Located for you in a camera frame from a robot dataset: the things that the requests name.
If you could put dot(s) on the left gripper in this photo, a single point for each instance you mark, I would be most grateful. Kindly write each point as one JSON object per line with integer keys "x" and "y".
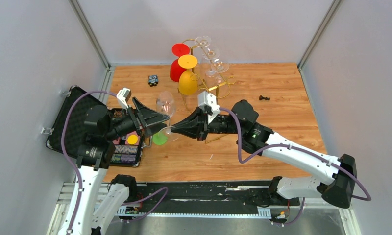
{"x": 147, "y": 116}

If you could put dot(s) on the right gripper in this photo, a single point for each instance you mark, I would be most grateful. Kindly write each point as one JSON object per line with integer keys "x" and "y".
{"x": 195, "y": 126}

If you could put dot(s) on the green wine glass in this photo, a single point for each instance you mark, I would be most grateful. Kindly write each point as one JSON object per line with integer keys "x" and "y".
{"x": 159, "y": 139}

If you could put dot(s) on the clear wine glass front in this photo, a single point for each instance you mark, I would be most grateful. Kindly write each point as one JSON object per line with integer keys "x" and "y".
{"x": 165, "y": 104}

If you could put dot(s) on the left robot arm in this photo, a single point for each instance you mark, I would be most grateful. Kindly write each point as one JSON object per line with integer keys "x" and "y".
{"x": 84, "y": 217}

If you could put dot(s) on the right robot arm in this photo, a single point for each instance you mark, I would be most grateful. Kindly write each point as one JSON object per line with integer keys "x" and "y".
{"x": 331, "y": 178}

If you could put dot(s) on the orange wine glass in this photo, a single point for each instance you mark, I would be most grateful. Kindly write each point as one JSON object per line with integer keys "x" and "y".
{"x": 188, "y": 79}

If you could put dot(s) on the red wine glass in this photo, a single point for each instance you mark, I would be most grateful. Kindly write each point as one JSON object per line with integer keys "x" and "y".
{"x": 176, "y": 70}

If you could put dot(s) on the clear wine glass rearmost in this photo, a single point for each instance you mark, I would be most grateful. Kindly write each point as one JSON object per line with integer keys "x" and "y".
{"x": 202, "y": 41}

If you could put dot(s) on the yellow round chip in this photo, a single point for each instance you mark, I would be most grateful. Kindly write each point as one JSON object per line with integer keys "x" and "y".
{"x": 132, "y": 139}

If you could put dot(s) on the black poker chip case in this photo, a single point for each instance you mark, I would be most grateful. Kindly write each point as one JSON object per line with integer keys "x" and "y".
{"x": 81, "y": 127}

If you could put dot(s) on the black chess pawn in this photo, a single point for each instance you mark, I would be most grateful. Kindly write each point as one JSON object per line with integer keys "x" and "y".
{"x": 264, "y": 98}

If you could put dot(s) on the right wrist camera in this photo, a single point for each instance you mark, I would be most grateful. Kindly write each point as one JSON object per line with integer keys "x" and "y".
{"x": 207, "y": 102}

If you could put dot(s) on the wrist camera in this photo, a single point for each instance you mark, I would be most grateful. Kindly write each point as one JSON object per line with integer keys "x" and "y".
{"x": 207, "y": 102}
{"x": 123, "y": 97}

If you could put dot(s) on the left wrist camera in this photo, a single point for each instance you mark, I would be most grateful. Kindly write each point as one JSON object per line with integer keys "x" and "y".
{"x": 123, "y": 97}

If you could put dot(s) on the gold wire glass rack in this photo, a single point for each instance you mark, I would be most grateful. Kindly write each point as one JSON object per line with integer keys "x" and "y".
{"x": 206, "y": 83}

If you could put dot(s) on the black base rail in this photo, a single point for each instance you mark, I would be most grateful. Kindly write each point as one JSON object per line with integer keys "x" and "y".
{"x": 237, "y": 199}

